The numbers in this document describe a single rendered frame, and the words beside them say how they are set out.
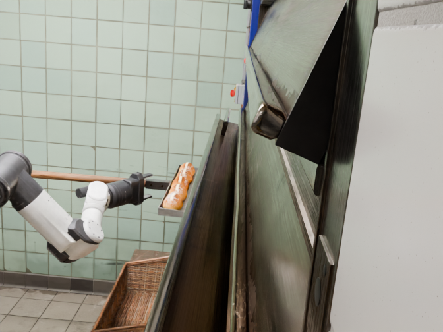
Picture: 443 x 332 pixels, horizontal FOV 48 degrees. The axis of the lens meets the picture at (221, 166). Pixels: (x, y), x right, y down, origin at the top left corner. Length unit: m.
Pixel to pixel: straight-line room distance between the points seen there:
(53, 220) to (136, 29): 1.84
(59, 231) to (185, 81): 1.79
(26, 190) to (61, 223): 0.13
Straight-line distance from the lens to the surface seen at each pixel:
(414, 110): 0.17
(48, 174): 1.99
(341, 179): 0.28
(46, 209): 1.42
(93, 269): 3.51
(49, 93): 3.25
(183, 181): 1.86
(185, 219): 0.92
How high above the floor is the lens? 1.77
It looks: 15 degrees down
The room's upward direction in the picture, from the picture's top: 5 degrees clockwise
